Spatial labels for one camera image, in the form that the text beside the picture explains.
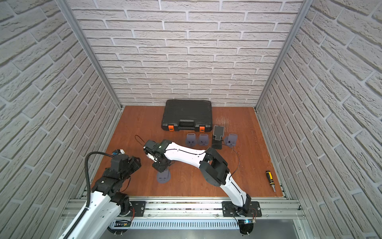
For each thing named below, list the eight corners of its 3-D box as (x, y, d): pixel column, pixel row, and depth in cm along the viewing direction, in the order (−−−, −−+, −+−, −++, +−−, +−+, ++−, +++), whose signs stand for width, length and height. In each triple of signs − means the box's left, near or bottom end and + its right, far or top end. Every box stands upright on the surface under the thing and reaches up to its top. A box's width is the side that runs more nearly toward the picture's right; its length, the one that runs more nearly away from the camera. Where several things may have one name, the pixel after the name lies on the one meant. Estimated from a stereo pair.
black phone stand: (211, 148, 98) (213, 139, 89) (212, 134, 106) (214, 125, 97) (221, 150, 98) (224, 141, 89) (221, 135, 105) (224, 126, 96)
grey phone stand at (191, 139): (186, 145, 99) (186, 138, 92) (186, 140, 102) (186, 133, 95) (196, 145, 99) (196, 138, 92) (196, 140, 102) (196, 133, 95)
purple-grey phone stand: (199, 145, 99) (199, 139, 92) (199, 140, 101) (199, 134, 95) (207, 145, 99) (208, 139, 92) (207, 140, 101) (208, 134, 95)
